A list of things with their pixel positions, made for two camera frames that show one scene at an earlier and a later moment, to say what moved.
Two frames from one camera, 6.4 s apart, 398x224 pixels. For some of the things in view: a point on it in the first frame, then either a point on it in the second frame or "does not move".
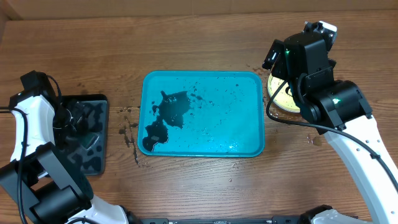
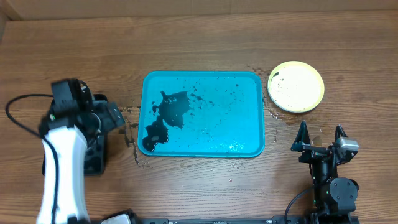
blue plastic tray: x=201 y=114 does not move
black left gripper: x=79 y=110 -> x=109 y=121
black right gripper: x=280 y=68 -> x=319 y=148
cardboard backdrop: x=51 y=9 does not move
